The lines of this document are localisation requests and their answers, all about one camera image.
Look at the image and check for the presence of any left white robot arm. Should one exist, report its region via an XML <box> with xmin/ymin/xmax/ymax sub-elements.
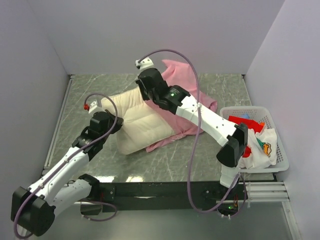
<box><xmin>10</xmin><ymin>110</ymin><xmax>124</xmax><ymax>240</ymax></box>

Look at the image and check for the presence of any black base bar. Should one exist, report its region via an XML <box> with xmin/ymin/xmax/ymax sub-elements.
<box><xmin>79</xmin><ymin>174</ymin><xmax>248</xmax><ymax>216</ymax></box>

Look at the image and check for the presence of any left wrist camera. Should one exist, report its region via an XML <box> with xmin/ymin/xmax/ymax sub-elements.
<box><xmin>83</xmin><ymin>99</ymin><xmax>105</xmax><ymax>115</ymax></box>

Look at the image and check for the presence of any aluminium frame rail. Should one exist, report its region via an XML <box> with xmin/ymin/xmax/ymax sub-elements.
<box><xmin>239</xmin><ymin>181</ymin><xmax>291</xmax><ymax>203</ymax></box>

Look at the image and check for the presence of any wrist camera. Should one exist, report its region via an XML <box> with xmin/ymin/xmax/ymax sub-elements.
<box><xmin>83</xmin><ymin>99</ymin><xmax>105</xmax><ymax>115</ymax></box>
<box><xmin>135</xmin><ymin>57</ymin><xmax>155</xmax><ymax>73</ymax></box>

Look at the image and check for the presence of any white plastic basket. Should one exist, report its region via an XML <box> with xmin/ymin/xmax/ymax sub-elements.
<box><xmin>220</xmin><ymin>106</ymin><xmax>289</xmax><ymax>174</ymax></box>

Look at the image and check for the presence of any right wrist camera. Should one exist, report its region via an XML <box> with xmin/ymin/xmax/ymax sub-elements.
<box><xmin>135</xmin><ymin>57</ymin><xmax>155</xmax><ymax>73</ymax></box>

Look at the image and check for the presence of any cream pillow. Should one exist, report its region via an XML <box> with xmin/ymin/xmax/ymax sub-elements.
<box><xmin>110</xmin><ymin>87</ymin><xmax>176</xmax><ymax>155</ymax></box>

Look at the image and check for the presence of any white printed cloth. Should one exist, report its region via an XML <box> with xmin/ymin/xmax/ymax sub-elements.
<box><xmin>237</xmin><ymin>128</ymin><xmax>277</xmax><ymax>169</ymax></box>

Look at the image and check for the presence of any red cloth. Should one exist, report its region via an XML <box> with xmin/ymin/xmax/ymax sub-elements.
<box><xmin>228</xmin><ymin>115</ymin><xmax>265</xmax><ymax>158</ymax></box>

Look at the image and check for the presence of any pink pillowcase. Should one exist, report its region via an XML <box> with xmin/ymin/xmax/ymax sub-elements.
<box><xmin>146</xmin><ymin>59</ymin><xmax>218</xmax><ymax>153</ymax></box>

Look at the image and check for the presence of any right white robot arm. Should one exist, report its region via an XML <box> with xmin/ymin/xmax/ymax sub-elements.
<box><xmin>135</xmin><ymin>66</ymin><xmax>248</xmax><ymax>200</ymax></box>

